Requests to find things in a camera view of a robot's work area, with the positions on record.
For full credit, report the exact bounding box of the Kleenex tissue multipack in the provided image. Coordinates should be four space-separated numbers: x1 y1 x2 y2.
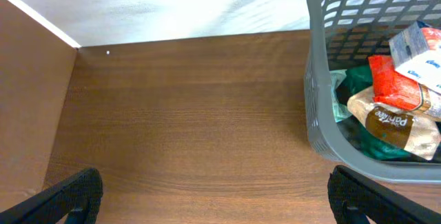
389 21 440 93

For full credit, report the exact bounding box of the green Nescafe coffee bag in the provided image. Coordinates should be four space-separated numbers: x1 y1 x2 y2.
331 65 440 163

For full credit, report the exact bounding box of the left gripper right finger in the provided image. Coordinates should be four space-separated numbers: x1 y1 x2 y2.
327 165 440 224

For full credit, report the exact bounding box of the light blue snack packet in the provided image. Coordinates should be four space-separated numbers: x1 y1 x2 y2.
329 68 353 124

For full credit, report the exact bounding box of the beige Pantree cookie bag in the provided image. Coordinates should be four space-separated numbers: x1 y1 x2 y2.
347 87 440 161

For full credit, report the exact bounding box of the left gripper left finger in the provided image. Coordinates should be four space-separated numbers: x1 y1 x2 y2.
1 168 103 224

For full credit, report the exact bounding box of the orange long biscuit pack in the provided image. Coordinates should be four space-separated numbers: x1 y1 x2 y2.
368 55 440 121

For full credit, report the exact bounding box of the grey plastic basket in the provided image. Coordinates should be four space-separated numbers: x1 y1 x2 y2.
304 0 440 184

